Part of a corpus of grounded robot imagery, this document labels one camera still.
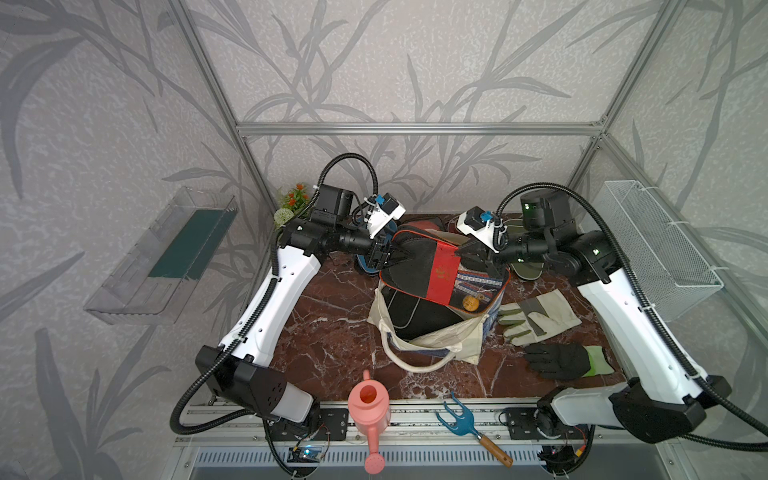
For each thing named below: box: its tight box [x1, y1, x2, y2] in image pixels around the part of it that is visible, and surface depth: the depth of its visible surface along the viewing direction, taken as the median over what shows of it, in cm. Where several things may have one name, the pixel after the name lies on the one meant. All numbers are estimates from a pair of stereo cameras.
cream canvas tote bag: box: [367, 276, 509, 373], surface depth 72 cm
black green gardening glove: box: [524, 342, 591, 381], surface depth 84 cm
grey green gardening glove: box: [498, 288, 582, 346], surface depth 93 cm
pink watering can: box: [348, 370, 391, 475], surface depth 68 cm
